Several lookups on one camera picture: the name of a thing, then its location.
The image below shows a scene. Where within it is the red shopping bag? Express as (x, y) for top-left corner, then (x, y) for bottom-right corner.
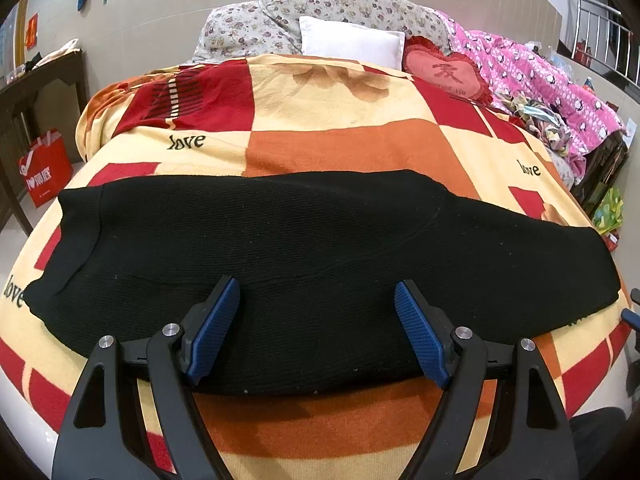
(19, 129), (73, 209)

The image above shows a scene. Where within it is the multicoloured crumpled cloth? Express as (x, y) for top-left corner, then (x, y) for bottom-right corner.
(497, 92), (571, 158)

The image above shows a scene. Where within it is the pink penguin blanket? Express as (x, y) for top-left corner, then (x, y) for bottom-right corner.
(435, 10), (628, 176)

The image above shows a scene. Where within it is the white pillow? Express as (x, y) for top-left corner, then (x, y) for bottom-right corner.
(299, 16), (406, 70)

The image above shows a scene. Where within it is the green yellow bag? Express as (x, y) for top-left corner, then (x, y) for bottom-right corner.
(592, 187), (626, 236)

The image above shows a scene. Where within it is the checkered red orange blanket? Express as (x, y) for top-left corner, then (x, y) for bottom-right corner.
(0, 52), (638, 480)

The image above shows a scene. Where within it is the pale cloth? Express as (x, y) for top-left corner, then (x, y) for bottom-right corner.
(37, 40), (82, 66)

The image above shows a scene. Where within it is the floral quilt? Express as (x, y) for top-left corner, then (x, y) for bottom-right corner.
(192, 0), (453, 63)

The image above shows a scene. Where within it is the metal stair railing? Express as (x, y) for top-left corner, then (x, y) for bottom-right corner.
(566, 0), (640, 86)

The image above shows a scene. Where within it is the black knit sweater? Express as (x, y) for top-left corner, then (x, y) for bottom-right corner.
(24, 170), (621, 396)

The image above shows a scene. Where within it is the glass block window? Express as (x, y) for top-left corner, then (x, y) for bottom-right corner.
(0, 0), (26, 86)

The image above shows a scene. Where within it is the person's dark clothing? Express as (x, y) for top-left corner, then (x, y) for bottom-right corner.
(567, 406), (632, 480)

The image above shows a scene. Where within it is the dark wooden bed frame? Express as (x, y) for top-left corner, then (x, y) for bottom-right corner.
(570, 130), (631, 216)

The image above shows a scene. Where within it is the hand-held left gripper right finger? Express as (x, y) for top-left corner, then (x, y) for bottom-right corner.
(394, 280), (573, 480)

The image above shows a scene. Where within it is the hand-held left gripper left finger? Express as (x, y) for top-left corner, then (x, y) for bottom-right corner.
(51, 275), (242, 480)

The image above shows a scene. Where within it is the dark wooden table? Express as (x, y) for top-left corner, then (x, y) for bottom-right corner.
(0, 51), (90, 236)

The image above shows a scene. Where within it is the red heart cushion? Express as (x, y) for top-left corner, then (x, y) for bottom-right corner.
(402, 35), (496, 106)

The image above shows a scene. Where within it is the floral bed sheet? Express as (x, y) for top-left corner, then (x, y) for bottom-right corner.
(550, 150), (577, 192)

